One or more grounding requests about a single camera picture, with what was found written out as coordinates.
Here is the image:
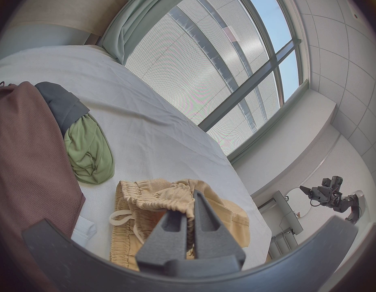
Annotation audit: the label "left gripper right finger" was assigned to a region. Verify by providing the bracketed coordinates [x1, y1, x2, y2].
[192, 190, 247, 269]

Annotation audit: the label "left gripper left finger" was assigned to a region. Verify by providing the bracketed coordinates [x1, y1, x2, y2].
[136, 210, 188, 270]

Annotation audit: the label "tan shorts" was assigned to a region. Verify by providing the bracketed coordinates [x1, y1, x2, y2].
[109, 178, 252, 271]

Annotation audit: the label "bed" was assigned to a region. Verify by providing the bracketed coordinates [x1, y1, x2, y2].
[0, 0, 272, 273]

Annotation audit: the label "white round table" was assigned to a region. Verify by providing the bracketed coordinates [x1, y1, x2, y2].
[286, 187, 311, 219]

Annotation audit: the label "white garment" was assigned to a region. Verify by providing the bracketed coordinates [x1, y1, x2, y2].
[71, 215, 98, 245]

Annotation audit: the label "green garment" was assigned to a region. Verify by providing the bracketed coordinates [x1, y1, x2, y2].
[63, 113, 115, 185]

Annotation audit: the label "window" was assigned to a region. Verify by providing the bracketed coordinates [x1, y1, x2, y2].
[123, 0, 311, 163]

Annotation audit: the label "brown garment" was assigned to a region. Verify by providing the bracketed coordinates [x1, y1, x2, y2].
[0, 82, 87, 285]

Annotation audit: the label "black garment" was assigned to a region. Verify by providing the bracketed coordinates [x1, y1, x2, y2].
[34, 82, 91, 136]

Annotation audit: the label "blue-green curtain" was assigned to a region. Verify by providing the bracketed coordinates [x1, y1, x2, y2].
[101, 0, 237, 66]

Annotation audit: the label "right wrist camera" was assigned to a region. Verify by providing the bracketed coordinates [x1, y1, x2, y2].
[321, 176, 343, 191]

